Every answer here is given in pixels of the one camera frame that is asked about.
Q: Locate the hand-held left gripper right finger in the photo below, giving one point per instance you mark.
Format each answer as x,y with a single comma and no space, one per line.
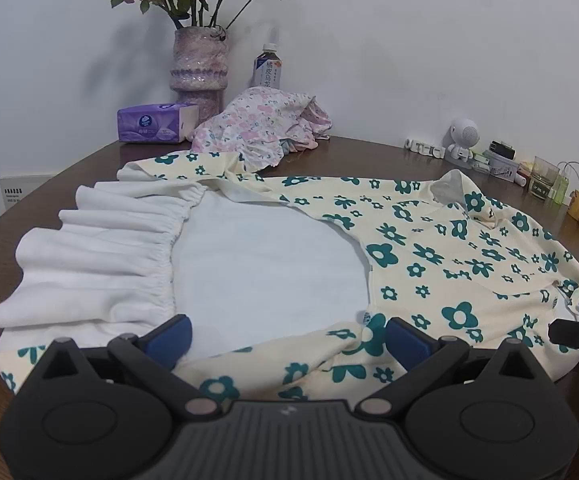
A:
407,341

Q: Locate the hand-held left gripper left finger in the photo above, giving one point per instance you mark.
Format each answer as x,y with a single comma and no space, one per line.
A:
172,338

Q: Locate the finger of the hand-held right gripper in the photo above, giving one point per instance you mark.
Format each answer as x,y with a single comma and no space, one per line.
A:
569,332

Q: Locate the cream dress with green flowers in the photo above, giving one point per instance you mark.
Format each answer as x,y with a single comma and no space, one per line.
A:
469,260

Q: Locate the green spray bottle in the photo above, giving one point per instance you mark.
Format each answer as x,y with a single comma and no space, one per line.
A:
560,191

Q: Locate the glass cup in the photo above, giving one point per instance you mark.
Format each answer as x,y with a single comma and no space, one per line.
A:
543,180

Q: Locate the pink white tube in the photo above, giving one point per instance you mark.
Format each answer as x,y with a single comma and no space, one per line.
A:
522,180

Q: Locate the grey tin box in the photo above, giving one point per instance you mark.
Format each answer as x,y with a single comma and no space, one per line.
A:
502,167

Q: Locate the black charger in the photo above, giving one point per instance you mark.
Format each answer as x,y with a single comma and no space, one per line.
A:
502,149

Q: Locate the small green white box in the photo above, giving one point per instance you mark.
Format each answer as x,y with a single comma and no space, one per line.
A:
479,161

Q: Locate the purple tissue pack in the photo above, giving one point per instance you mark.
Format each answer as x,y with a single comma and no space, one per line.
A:
149,125

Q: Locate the white robot speaker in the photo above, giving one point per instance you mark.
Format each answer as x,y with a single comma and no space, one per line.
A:
463,132

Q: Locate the plain pink garment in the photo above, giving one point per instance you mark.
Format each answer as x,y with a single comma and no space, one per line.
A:
309,145

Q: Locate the light blue garment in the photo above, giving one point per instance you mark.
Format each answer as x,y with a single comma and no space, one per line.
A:
287,146

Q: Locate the pink floral garment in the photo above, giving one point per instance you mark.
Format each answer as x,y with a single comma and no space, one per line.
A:
254,120

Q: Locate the purple textured vase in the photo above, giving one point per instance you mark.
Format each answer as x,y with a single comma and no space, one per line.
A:
199,70

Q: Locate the tea bottle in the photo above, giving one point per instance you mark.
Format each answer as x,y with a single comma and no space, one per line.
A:
267,72

